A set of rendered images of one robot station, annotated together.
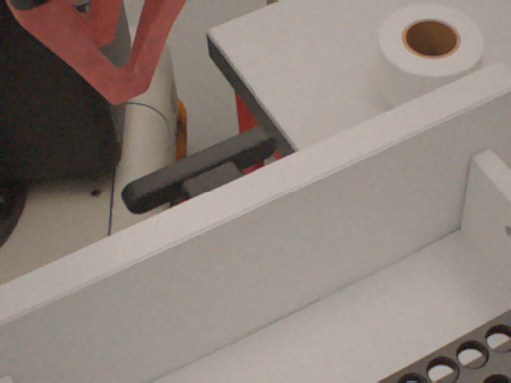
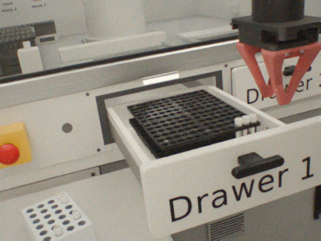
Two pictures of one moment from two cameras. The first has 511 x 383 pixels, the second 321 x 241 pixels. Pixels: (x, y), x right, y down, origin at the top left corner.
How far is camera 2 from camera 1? 72 cm
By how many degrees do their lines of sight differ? 107
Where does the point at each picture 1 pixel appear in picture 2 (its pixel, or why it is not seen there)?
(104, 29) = (280, 98)
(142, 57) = (261, 80)
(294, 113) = not seen: outside the picture
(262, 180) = (234, 142)
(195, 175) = (258, 160)
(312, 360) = not seen: hidden behind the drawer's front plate
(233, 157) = (246, 163)
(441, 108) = (173, 157)
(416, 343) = not seen: hidden behind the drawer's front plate
